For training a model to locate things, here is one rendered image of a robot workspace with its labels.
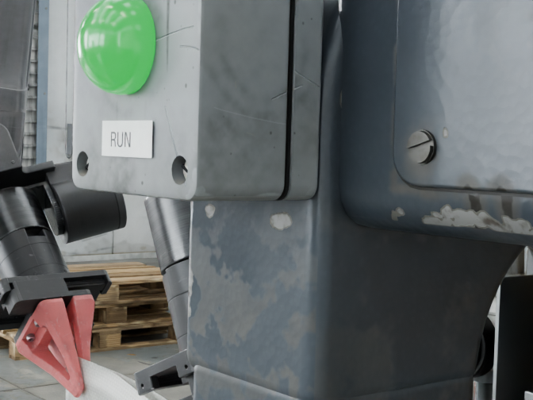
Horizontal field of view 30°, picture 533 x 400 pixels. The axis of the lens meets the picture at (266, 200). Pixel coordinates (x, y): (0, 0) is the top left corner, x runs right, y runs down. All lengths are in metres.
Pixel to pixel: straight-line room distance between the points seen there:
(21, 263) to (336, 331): 0.59
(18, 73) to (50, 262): 0.21
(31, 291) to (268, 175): 0.57
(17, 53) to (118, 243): 8.00
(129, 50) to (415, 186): 0.09
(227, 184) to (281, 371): 0.07
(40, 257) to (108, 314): 5.24
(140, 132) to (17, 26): 0.74
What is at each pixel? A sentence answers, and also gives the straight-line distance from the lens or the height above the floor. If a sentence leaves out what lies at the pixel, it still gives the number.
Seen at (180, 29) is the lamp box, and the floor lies 1.29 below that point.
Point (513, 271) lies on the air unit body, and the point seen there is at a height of 1.19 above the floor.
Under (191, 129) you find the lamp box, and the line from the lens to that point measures 0.28.
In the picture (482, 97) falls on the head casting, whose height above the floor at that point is 1.27.
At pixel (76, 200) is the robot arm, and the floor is 1.20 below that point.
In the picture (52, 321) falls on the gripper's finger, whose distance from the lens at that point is 0.84.
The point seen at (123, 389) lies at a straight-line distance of 0.77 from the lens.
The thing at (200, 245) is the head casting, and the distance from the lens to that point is 0.35.
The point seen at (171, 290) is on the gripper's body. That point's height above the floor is 1.17.
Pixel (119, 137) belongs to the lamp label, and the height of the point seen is 1.26.
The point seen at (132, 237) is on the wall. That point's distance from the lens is 9.06.
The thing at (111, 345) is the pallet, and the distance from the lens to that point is 6.17.
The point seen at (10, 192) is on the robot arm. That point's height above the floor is 1.21.
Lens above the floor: 1.26
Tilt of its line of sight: 3 degrees down
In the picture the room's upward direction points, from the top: 2 degrees clockwise
